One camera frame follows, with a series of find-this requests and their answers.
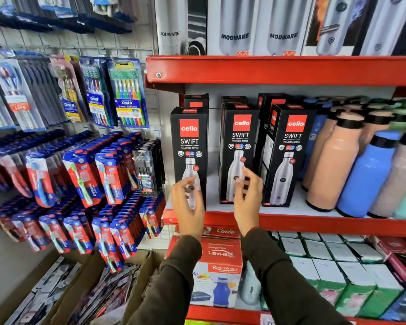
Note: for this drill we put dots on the person's left hand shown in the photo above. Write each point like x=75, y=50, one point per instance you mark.
x=189, y=216

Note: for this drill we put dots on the row of black boxes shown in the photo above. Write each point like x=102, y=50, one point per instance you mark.
x=274, y=98

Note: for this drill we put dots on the green multicolour toothbrush pack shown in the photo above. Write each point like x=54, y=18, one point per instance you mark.
x=128, y=98

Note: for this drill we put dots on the red metal shelf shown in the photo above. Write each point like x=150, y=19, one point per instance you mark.
x=324, y=225
x=223, y=316
x=274, y=71

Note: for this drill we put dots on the pile of dark packets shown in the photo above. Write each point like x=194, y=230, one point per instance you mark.
x=105, y=294

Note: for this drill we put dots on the row of clear toothbrush packs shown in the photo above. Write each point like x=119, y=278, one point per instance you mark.
x=27, y=6

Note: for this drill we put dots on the black bottle box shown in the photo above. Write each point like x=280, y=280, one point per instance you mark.
x=242, y=123
x=296, y=125
x=188, y=128

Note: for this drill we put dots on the white bottle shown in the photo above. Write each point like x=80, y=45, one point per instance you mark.
x=250, y=287

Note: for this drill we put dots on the row of grey toothbrush packs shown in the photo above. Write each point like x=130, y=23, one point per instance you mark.
x=13, y=94

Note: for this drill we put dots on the silver foil carton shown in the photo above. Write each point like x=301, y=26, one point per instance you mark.
x=171, y=20

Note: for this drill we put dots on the person's right forearm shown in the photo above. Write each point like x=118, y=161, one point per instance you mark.
x=284, y=284

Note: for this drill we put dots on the group of green white cartons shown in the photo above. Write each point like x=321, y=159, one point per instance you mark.
x=331, y=270

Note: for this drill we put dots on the black flame print flask carton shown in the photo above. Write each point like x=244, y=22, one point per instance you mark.
x=331, y=27

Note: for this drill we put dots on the pink yellow toothbrush pack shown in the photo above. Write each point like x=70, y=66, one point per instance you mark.
x=67, y=94

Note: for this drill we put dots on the brown cardboard carton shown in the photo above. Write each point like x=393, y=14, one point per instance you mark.
x=84, y=277

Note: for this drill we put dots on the stack of black toothbrush packs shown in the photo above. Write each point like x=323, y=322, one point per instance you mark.
x=149, y=169

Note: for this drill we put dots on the group of dark red cartons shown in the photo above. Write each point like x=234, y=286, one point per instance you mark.
x=402, y=257

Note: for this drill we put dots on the person's right hand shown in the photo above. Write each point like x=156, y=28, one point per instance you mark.
x=248, y=206

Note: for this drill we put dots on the blue toothbrush pack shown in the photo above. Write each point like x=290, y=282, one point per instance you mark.
x=94, y=98

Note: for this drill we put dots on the group of pastel water bottles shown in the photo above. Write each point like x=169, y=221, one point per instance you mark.
x=368, y=175

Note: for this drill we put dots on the person's left forearm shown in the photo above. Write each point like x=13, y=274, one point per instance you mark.
x=169, y=284

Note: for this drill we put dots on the rack of red blue toothbrush packs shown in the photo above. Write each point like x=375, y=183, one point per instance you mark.
x=81, y=186

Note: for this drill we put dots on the red white combo carton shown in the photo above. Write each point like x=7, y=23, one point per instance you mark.
x=220, y=260
x=223, y=231

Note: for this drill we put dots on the white toothpaste pack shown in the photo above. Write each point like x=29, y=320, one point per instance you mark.
x=103, y=5

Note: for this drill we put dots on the white steel flask carton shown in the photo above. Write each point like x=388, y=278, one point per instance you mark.
x=284, y=23
x=235, y=23

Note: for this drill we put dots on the red wrist thread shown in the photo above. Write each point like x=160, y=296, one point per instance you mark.
x=253, y=229

